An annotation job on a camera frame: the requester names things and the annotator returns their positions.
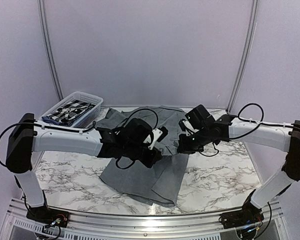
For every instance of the aluminium front rail frame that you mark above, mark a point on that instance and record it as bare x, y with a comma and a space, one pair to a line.
98, 226

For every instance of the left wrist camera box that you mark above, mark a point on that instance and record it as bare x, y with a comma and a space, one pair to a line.
157, 135

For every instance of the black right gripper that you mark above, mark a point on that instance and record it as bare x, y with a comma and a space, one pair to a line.
183, 148

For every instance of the aluminium corner post right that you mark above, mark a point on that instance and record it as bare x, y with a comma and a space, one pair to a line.
252, 23

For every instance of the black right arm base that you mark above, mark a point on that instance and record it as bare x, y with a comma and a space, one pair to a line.
247, 215

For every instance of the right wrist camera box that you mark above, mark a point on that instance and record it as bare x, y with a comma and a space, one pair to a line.
196, 116

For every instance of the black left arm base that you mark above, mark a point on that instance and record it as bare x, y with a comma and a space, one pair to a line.
48, 216

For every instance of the white plastic laundry basket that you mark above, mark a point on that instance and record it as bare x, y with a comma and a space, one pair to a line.
82, 96

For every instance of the black white plaid shirt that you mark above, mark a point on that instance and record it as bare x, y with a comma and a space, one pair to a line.
72, 111

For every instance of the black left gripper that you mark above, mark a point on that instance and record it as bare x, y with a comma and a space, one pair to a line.
156, 156

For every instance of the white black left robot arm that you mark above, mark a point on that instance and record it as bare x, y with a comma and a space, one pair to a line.
30, 135

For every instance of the blue patterned folded shirt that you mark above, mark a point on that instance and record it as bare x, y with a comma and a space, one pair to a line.
54, 121

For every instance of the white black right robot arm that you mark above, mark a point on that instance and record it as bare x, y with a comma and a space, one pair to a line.
281, 138

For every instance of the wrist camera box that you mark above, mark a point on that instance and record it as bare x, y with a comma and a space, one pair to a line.
196, 116
157, 135

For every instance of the grey long sleeve shirt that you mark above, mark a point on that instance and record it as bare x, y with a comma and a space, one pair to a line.
161, 183

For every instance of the aluminium corner post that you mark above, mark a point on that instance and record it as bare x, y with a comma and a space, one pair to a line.
252, 23
48, 48

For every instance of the aluminium corner post left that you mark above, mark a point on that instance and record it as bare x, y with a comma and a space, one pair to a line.
48, 48

